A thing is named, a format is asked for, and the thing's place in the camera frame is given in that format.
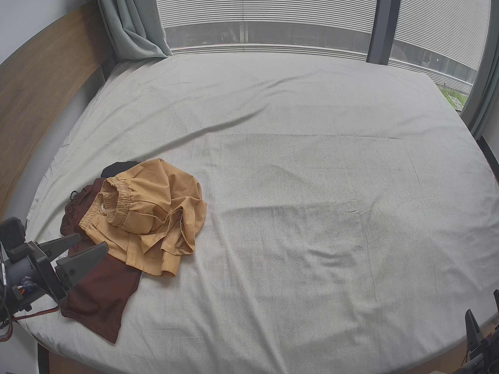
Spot black garment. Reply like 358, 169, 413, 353
101, 161, 138, 179

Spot brown shorts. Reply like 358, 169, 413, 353
58, 182, 142, 344

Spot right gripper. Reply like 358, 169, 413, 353
464, 288, 499, 374

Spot mustard yellow shorts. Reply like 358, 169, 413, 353
79, 158, 207, 278

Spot window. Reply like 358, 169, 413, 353
150, 0, 493, 113

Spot blue-green curtain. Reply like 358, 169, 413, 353
91, 0, 173, 60

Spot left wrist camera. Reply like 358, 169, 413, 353
0, 217, 37, 263

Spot bed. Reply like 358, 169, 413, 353
0, 0, 499, 374

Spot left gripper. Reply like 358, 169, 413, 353
0, 234, 110, 312

